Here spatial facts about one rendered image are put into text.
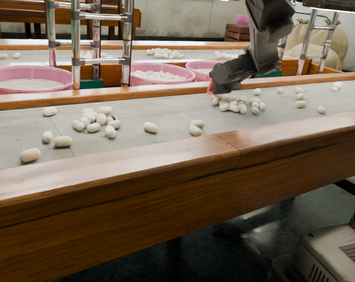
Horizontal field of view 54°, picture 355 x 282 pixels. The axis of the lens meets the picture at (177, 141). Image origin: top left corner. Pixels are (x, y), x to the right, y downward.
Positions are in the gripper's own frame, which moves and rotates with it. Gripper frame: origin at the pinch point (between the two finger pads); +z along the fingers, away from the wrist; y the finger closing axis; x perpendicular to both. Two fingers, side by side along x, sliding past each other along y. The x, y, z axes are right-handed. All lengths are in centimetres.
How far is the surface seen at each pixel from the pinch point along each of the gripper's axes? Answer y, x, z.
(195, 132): 23.1, 16.0, -17.6
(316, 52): -271, -77, 126
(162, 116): 23.3, 7.8, -5.9
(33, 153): 59, 14, -16
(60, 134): 51, 9, -7
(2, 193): 66, 22, -26
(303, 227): -73, 62, 44
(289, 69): -85, -19, 31
